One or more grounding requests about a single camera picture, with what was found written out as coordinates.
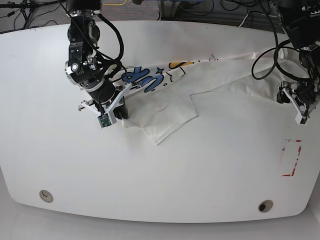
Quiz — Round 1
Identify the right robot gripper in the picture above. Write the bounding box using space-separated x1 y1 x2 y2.
78 79 140 120

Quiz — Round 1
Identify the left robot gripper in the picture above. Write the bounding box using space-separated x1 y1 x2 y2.
276 81 320 118

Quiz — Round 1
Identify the white printed T-shirt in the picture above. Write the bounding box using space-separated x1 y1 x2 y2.
109 47 313 146

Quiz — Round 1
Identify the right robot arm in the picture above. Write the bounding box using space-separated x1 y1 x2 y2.
65 0 129 122

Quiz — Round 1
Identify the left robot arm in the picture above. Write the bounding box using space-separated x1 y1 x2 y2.
270 0 320 124

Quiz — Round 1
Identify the red tape rectangle marking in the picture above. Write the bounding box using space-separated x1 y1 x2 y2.
280 139 303 177

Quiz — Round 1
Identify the black tripod stand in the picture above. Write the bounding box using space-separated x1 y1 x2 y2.
0 0 59 34

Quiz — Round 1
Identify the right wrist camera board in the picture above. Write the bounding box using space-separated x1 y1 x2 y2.
97 112 117 129

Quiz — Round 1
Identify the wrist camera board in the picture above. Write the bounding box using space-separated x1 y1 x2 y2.
295 112 309 126
97 112 117 129

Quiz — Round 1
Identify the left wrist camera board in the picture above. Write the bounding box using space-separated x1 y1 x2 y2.
295 112 309 126

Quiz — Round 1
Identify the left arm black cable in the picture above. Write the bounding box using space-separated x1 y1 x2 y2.
251 0 313 81

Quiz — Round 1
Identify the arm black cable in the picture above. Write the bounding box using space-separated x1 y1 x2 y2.
97 13 130 83
251 0 313 81

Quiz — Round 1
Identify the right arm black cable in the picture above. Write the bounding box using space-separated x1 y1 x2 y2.
97 13 130 83

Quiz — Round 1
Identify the right table cable grommet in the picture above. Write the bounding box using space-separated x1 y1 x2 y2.
258 199 274 213

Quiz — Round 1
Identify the table cable grommet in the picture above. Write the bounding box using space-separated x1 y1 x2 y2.
258 199 274 213
39 190 54 203

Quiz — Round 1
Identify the yellow cable on floor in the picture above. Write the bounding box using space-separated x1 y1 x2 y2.
102 0 128 7

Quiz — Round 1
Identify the left table cable grommet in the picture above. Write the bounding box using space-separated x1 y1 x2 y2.
39 190 54 203

